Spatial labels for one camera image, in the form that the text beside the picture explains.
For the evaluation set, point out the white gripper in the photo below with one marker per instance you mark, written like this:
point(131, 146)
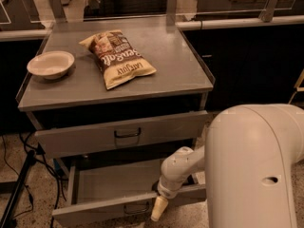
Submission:
point(165, 189)

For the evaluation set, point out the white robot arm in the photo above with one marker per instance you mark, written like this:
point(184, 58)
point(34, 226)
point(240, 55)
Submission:
point(247, 160)

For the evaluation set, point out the grey top drawer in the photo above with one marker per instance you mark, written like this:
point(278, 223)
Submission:
point(86, 139)

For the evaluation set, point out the grey metal drawer cabinet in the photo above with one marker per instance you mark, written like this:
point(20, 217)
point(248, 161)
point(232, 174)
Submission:
point(180, 84)

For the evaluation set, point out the sea salt chips bag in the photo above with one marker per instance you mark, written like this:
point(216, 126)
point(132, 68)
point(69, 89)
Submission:
point(118, 61)

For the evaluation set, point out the black tripod leg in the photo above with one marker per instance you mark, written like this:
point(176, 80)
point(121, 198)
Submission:
point(15, 188)

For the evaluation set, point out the white bowl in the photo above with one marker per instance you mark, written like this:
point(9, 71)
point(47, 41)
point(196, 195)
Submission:
point(51, 65)

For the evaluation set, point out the grey background counter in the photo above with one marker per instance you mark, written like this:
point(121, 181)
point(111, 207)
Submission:
point(249, 8)

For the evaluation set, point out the wheeled cart frame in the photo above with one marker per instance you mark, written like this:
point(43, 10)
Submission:
point(298, 85)

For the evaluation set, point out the white horizontal rail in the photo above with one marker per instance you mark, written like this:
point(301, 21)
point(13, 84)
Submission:
point(240, 23)

